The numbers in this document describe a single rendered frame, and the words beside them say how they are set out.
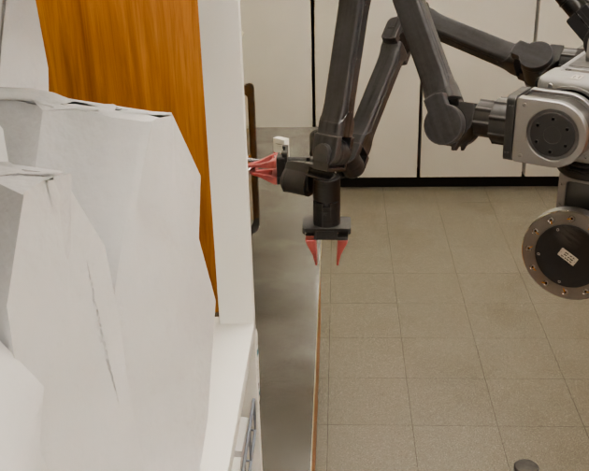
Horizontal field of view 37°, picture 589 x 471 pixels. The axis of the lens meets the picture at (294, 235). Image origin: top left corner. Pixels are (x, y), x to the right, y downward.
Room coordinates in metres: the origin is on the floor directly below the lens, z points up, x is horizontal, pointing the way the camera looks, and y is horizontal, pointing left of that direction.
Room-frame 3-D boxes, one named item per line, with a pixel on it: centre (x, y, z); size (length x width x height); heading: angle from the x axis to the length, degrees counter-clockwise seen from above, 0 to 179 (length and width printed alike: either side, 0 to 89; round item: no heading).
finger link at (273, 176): (2.03, 0.06, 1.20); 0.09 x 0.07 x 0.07; 87
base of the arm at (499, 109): (1.56, -0.39, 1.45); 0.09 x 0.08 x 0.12; 146
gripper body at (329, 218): (1.71, -0.07, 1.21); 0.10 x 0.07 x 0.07; 86
